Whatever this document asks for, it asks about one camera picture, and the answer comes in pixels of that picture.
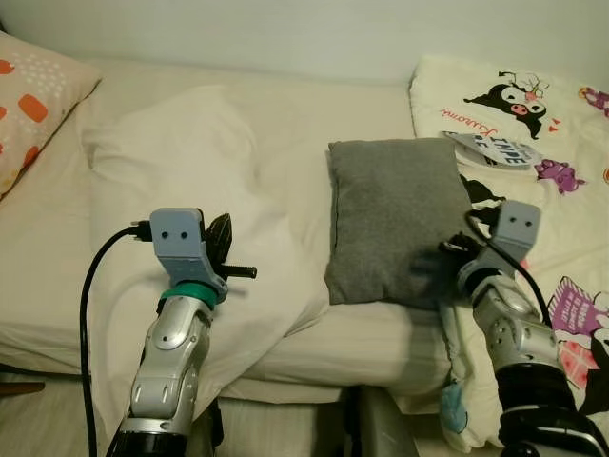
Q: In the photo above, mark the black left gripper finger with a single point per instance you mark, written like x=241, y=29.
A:
x=221, y=236

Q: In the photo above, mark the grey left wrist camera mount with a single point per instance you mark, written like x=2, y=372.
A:
x=176, y=233

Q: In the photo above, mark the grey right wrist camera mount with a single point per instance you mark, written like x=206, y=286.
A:
x=519, y=228

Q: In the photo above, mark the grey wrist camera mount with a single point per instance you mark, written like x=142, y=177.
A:
x=176, y=233
x=519, y=228

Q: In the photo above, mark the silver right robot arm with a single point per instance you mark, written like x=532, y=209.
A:
x=509, y=324

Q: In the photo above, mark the orange patterned pillow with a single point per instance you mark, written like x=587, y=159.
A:
x=38, y=105

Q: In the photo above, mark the cream cartoon print blanket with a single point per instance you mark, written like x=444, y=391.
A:
x=571, y=238

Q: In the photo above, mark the grey square pillow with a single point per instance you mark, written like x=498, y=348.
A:
x=390, y=219

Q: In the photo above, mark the bed with cream sheet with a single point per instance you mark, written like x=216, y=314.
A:
x=304, y=105

